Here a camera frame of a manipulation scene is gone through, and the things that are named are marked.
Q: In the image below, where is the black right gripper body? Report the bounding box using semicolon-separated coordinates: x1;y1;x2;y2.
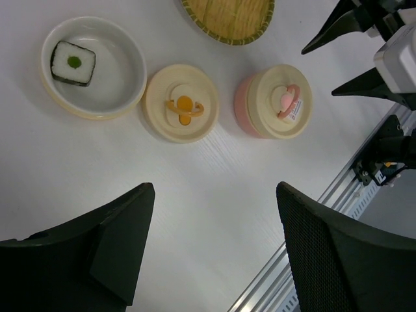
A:
354;1;415;41

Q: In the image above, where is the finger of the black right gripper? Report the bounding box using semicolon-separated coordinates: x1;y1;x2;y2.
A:
301;0;362;55
331;68;394;101

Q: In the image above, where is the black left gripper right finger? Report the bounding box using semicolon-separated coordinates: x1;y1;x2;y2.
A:
276;181;416;312

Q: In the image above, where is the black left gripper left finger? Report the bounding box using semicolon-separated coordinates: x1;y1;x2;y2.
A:
1;183;155;311

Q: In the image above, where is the cream lid pink handle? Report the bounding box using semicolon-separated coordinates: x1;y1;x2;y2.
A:
247;64;313;139

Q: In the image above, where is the cream lid orange handle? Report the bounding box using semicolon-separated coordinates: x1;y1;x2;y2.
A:
142;64;219;144

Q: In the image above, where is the sushi roll piece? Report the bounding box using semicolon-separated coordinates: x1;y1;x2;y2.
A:
50;40;96;87

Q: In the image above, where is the pink lunch bowl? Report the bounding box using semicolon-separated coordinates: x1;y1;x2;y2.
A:
233;75;262;138

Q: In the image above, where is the orange lunch bowl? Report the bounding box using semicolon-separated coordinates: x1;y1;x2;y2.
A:
39;16;147;120

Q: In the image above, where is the round bamboo tray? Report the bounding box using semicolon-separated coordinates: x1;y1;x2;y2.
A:
181;0;275;46

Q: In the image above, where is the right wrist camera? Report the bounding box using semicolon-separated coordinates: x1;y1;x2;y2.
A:
373;23;416;94

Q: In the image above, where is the aluminium front rail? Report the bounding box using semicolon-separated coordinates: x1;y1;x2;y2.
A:
231;105;415;311

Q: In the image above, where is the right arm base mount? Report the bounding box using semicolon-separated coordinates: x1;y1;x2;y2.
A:
352;114;415;187

